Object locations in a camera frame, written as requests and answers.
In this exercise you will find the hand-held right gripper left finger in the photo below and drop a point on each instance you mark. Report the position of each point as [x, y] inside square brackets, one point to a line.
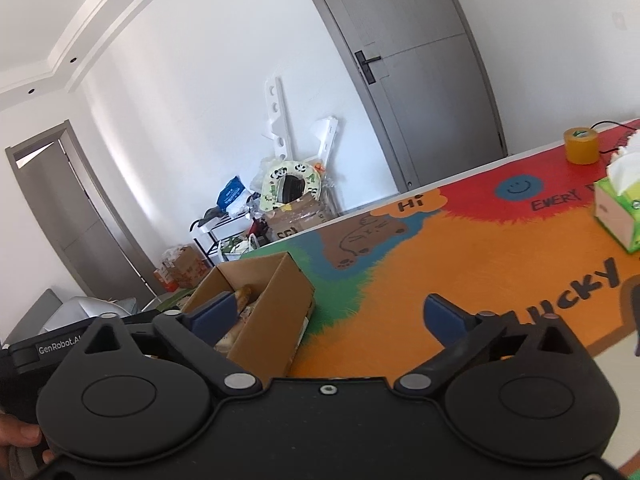
[215, 317]

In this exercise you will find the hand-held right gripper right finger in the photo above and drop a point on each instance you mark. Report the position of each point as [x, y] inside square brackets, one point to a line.
[445, 321]

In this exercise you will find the long white bread packet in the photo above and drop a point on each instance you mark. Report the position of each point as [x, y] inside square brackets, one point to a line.
[242, 310]

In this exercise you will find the person's left hand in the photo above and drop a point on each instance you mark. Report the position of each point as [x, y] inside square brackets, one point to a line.
[15, 432]

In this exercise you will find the orange printed carton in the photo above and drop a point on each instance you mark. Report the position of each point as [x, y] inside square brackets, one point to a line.
[182, 267]

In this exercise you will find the colourful printed cartoon mat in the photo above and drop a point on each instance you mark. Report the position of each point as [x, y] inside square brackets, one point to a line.
[450, 260]

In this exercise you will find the grey sofa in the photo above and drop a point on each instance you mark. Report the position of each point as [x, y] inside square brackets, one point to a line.
[65, 312]

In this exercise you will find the white plastic bag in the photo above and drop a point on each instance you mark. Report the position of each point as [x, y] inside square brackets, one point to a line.
[237, 250]

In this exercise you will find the black shoe rack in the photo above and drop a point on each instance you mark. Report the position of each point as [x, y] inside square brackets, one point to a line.
[202, 230]

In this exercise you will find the blue white bag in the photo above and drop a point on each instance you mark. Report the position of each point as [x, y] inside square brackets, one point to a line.
[232, 192]

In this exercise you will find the taped brown cardboard box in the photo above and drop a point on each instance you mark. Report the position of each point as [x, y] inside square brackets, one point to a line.
[300, 217]

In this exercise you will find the open grey door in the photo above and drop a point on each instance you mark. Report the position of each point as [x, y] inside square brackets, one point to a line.
[75, 220]

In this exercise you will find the green tissue box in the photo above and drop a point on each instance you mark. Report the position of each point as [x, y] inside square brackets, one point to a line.
[620, 210]

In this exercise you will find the white perforated boards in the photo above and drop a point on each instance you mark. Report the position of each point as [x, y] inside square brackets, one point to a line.
[277, 115]

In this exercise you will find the short white foam board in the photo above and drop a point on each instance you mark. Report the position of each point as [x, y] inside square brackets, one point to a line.
[327, 135]

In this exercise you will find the brown packing tape roll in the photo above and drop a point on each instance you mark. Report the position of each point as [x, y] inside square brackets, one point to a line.
[581, 146]

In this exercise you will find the grey room door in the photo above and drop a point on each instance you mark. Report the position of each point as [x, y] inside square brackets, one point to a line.
[415, 70]

